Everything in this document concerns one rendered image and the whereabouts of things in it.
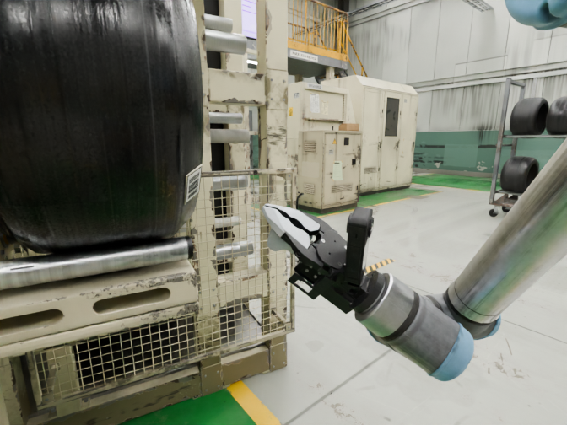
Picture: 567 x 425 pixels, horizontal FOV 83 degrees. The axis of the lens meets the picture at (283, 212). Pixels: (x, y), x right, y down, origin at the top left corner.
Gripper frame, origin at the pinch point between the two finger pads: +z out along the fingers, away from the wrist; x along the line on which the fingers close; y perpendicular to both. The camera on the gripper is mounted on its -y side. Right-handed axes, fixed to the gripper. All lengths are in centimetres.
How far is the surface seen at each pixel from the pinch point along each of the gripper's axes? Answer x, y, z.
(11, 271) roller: -20.4, 23.1, 25.6
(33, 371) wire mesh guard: -17, 91, 29
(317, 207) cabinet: 365, 258, -38
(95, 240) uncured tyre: -11.4, 18.0, 19.7
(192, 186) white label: -0.7, 5.8, 12.5
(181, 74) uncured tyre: -0.1, -9.4, 19.9
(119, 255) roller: -9.7, 20.7, 16.2
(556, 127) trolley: 461, 7, -214
